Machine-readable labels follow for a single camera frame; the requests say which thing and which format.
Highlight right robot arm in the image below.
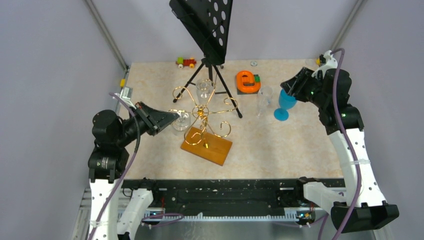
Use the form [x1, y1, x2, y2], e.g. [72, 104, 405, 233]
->
[280, 67, 400, 233]

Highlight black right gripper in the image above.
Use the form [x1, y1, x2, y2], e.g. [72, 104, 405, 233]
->
[280, 67, 329, 109]

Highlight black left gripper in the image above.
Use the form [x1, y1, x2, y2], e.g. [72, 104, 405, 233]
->
[115, 100, 179, 146]

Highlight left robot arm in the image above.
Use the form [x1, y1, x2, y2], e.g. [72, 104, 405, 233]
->
[87, 101, 179, 240]

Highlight black music stand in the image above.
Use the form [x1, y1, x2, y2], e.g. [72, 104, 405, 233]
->
[169, 0, 243, 118]

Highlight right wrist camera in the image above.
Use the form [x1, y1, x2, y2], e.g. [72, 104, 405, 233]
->
[311, 50, 338, 79]

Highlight yellow corner clamp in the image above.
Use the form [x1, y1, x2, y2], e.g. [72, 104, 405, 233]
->
[119, 78, 126, 88]

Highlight blue plastic wine glass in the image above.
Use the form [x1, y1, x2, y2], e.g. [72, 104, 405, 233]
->
[273, 89, 297, 121]

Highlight colourful toy train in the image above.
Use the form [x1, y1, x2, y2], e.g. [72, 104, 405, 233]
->
[175, 57, 197, 69]

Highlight clear wine glass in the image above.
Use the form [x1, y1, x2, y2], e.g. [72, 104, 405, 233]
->
[171, 109, 192, 136]
[256, 85, 273, 117]
[195, 79, 214, 105]

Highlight gold wire glass rack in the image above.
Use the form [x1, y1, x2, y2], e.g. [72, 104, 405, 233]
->
[174, 81, 238, 138]

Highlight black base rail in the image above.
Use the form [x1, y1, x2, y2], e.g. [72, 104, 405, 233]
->
[112, 178, 339, 220]

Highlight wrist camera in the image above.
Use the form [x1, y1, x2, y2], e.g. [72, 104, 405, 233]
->
[311, 50, 338, 79]
[119, 86, 135, 108]

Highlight orange tape dispenser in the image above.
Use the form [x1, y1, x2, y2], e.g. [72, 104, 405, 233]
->
[235, 70, 261, 95]

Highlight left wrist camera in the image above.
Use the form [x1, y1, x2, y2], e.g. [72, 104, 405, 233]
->
[119, 86, 135, 108]

